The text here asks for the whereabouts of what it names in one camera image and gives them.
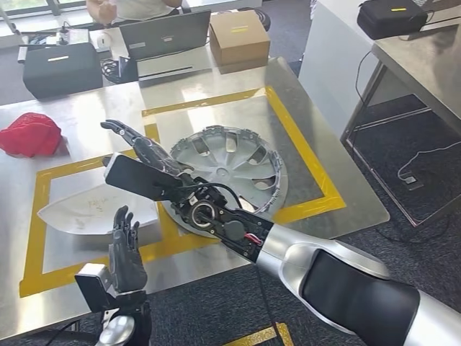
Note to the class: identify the red cap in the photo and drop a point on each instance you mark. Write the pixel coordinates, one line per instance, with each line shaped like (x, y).
(30, 136)

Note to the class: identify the dark grey laptop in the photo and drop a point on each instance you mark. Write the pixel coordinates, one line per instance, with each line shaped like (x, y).
(165, 36)

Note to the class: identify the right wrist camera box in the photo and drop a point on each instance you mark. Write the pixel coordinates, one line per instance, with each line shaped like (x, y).
(136, 179)

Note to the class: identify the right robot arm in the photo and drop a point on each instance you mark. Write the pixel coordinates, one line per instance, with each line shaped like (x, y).
(342, 286)

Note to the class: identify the silver floor outlet white insert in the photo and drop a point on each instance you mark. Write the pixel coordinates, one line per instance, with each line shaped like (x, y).
(413, 182)

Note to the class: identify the brown cardboard box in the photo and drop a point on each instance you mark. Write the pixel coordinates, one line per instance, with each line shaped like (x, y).
(238, 38)

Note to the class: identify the white desk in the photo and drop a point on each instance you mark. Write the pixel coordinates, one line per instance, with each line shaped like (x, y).
(115, 45)

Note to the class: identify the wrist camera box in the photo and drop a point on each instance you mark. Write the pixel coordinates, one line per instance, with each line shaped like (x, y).
(136, 179)
(91, 286)

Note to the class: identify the silver wheel hubcap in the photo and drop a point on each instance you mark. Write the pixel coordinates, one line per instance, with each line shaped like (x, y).
(223, 157)

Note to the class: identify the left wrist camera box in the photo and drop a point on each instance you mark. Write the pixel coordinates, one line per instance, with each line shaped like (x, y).
(91, 286)

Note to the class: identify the white table metal legs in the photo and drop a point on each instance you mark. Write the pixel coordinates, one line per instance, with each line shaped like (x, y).
(360, 210)
(414, 62)

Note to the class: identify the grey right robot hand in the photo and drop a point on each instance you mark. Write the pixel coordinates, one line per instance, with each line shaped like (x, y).
(155, 153)

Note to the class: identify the white flat box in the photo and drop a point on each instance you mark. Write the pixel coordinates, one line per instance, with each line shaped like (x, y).
(173, 64)

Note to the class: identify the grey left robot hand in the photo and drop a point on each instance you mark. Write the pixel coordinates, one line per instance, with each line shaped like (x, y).
(126, 262)

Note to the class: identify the black case white label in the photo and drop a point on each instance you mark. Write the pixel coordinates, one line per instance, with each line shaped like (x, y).
(61, 71)

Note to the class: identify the white computer mouse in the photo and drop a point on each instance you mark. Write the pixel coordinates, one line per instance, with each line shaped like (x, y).
(103, 40)

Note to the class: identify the yellow floor tape square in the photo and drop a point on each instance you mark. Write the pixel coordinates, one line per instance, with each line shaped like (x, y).
(262, 335)

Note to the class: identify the white curved plastic part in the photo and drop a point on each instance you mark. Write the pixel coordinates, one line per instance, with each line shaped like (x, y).
(79, 210)

